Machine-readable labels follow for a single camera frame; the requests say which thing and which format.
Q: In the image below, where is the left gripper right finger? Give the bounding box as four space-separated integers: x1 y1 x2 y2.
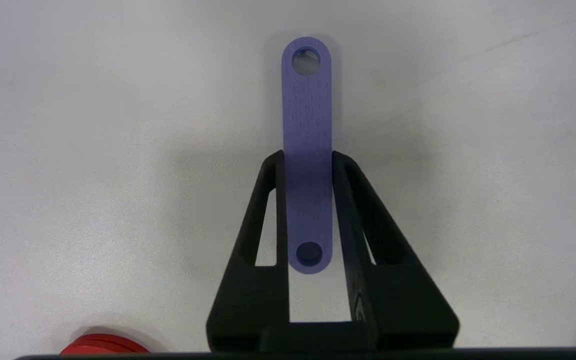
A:
332 151 461 351

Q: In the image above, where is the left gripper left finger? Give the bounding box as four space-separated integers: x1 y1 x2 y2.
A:
206 150 290 351

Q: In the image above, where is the short purple bar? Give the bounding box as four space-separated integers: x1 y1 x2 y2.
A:
281 36 334 275

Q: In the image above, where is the red half-ring piece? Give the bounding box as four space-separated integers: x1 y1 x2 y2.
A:
60 333 151 355

